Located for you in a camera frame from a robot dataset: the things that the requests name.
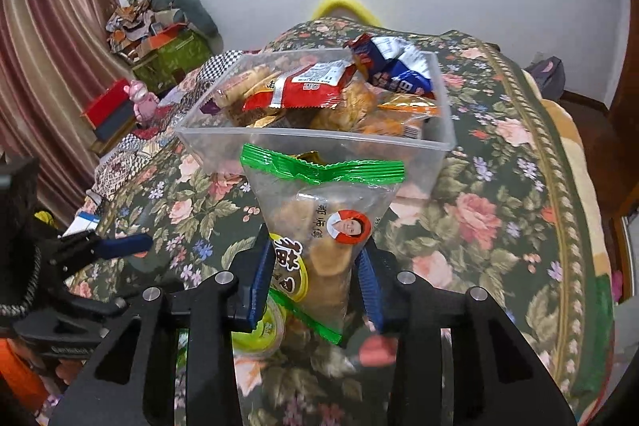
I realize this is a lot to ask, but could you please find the dark floral blanket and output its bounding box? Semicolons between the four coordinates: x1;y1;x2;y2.
65;18;615;426

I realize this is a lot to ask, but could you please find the checkered patchwork quilt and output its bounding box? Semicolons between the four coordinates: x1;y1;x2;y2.
87;51;246;202

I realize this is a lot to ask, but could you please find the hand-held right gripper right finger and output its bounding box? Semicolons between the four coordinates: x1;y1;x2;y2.
355;244;578;426

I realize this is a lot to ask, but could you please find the pile of patterned clothes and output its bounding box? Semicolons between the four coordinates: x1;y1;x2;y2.
105;0;191;53

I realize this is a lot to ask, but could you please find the clear plastic container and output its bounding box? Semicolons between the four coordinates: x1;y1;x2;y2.
174;48;458;187

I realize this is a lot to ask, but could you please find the green jelly cup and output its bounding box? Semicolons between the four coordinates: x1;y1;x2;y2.
230;291;287;357

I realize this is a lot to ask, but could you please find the red snack packet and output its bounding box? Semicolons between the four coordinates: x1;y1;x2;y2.
242;61;358;110

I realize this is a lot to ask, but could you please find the white blue paper card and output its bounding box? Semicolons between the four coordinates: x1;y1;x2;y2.
62;213;103;238

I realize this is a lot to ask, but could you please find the red box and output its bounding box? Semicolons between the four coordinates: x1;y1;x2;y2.
80;79;139;143

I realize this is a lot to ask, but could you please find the orange snack bag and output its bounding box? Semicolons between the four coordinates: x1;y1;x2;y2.
307;79;441;139

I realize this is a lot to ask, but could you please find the clear green-edged cookie bag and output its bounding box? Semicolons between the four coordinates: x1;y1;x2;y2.
240;143;407;346

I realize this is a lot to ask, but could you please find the grey plush pillow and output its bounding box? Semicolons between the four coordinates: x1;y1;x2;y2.
149;0;220;39

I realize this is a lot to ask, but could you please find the orange cloth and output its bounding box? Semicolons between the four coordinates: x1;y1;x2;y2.
0;339;54;413

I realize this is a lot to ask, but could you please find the white-labelled bread packet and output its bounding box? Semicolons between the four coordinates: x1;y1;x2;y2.
214;63;281;110

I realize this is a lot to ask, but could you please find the blue white snack packet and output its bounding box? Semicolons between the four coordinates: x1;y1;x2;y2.
346;33;435;99

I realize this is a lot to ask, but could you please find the striped brown curtain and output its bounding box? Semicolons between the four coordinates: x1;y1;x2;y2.
0;0;133;228

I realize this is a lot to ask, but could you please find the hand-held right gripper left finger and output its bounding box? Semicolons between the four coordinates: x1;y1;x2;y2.
50;224;275;426

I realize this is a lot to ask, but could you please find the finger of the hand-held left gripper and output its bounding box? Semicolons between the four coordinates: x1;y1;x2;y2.
59;287;135;328
37;231;155;272

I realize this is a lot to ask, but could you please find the yellow foam tube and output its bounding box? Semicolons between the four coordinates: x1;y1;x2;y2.
312;0;383;28

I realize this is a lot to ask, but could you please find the grey backpack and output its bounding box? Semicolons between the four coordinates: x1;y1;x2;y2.
522;55;567;100

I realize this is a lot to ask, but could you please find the pink toy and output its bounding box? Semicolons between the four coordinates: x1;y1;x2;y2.
124;80;161;125

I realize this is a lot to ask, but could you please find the green box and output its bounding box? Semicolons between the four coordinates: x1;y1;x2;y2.
132;24;213;93

